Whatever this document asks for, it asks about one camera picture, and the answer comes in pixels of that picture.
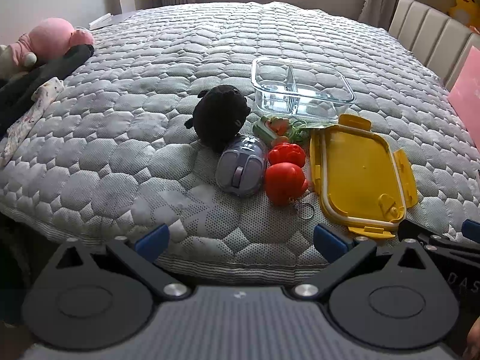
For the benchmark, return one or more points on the yellow container lid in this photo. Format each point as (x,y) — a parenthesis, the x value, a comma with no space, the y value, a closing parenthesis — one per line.
(356,168)

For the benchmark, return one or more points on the yellow plush toy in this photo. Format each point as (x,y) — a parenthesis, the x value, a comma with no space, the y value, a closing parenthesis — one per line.
(465,7)

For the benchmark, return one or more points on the purple computer mouse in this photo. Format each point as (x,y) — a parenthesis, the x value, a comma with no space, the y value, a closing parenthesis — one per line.
(240,165)

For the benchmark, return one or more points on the dark cloth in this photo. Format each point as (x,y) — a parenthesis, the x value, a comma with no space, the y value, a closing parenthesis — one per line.
(41,75)

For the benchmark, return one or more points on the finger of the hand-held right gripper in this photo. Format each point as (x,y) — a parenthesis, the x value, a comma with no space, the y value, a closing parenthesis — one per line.
(412,230)
(472,227)

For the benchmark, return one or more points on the clear glass food container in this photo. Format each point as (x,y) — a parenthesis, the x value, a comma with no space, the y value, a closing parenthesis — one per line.
(300,90)

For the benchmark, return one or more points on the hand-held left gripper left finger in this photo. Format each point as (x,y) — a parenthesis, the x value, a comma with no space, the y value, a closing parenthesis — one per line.
(152,240)

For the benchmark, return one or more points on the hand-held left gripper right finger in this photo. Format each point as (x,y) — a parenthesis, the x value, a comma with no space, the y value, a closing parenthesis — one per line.
(330,243)

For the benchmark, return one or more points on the beige padded headboard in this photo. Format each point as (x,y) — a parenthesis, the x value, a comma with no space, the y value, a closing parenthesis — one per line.
(427,33)

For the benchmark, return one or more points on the pink plush toy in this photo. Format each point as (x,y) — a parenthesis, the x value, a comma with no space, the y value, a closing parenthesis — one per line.
(48,35)

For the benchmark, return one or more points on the red paw toy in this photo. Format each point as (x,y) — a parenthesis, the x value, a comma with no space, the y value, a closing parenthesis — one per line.
(287,154)

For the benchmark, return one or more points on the white floral cloth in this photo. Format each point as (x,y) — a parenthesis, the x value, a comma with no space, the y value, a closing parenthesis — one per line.
(26,116)

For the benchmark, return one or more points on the black plush toy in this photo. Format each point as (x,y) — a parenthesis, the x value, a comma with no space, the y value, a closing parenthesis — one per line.
(219,114)

